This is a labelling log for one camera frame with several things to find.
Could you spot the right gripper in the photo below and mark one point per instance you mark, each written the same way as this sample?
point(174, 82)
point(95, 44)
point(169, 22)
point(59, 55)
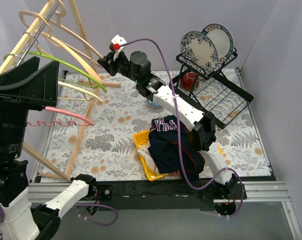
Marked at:
point(110, 63)

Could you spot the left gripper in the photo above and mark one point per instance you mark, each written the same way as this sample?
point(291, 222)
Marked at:
point(20, 95)

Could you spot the green hanger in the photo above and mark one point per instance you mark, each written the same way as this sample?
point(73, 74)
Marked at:
point(88, 71)

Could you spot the pink hanger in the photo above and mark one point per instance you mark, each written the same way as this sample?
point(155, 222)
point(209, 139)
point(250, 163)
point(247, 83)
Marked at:
point(86, 121)

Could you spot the cream hanger front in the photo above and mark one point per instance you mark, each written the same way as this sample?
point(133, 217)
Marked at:
point(83, 91)

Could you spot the cream hanger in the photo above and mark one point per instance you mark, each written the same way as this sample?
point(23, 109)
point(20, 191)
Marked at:
point(59, 11)
point(75, 53)
point(83, 91)

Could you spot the white tank top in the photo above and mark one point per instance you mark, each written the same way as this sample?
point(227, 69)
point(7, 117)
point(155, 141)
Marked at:
point(145, 154)

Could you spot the navy tank top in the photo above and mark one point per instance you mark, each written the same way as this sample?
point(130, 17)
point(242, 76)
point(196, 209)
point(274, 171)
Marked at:
point(163, 139)

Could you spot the red tank top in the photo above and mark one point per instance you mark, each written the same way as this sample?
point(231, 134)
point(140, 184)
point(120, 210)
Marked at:
point(175, 173)

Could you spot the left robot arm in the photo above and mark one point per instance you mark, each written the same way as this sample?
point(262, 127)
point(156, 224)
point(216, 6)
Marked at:
point(18, 219)

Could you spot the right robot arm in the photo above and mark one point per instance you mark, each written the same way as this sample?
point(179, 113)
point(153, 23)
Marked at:
point(201, 125)

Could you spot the wooden clothes rack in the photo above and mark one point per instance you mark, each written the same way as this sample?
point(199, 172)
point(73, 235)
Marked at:
point(31, 37)

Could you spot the blue white small bowl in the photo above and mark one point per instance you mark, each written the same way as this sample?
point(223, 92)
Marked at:
point(153, 104)

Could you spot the red mug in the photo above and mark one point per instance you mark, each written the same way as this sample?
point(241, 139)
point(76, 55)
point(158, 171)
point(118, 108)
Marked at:
point(187, 80)

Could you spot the floral blue plate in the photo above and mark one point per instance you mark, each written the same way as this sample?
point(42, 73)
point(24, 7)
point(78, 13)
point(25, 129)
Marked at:
point(199, 51)

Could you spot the green rimmed white plate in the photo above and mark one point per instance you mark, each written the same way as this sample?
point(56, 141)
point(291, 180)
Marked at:
point(222, 40)

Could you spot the yellow plastic tray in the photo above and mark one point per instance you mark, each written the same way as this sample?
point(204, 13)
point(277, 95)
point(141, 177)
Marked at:
point(141, 138)

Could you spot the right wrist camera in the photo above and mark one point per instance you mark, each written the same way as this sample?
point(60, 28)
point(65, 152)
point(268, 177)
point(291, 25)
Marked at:
point(116, 46)

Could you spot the black wire dish rack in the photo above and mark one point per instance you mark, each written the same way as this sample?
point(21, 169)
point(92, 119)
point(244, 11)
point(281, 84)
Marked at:
point(215, 93)

